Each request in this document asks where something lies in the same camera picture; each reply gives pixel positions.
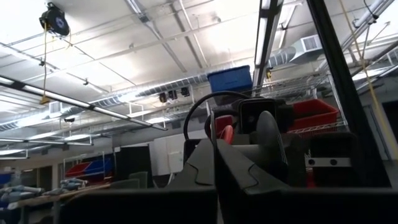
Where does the blue storage bin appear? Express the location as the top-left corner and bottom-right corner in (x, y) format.
(206, 65), (254, 93)

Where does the wooden top workbench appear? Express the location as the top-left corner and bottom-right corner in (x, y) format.
(6, 182), (113, 224)

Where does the black partition panel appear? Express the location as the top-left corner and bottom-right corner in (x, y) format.
(114, 145), (154, 182)

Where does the grey blue bundle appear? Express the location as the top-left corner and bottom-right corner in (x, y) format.
(0, 184), (45, 203)
(60, 177), (88, 191)

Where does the LED light bar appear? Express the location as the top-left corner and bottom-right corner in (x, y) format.
(0, 73), (169, 132)
(252, 0), (284, 91)

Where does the red cord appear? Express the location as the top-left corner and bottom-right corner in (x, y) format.
(216, 114), (235, 146)

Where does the rack with red blue bins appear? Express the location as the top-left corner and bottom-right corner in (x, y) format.
(63, 151), (114, 183)

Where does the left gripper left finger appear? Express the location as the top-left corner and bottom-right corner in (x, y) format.
(167, 138), (218, 190)

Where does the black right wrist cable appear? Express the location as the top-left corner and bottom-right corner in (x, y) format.
(182, 90), (253, 141)

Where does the grey office chair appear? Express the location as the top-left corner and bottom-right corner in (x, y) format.
(128, 170), (149, 187)

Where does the wire rack with red bins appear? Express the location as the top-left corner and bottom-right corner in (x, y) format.
(248, 70), (349, 138)

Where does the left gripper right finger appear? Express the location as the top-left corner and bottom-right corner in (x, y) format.
(216, 138), (292, 196)

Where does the yellow hanging cord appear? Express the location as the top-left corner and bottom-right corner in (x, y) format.
(338, 0), (390, 156)
(39, 21), (53, 106)

